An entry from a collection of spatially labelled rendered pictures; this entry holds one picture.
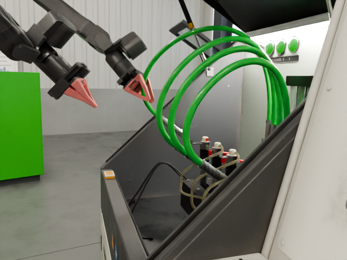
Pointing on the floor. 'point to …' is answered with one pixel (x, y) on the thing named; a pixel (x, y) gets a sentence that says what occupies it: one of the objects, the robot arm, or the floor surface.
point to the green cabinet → (20, 128)
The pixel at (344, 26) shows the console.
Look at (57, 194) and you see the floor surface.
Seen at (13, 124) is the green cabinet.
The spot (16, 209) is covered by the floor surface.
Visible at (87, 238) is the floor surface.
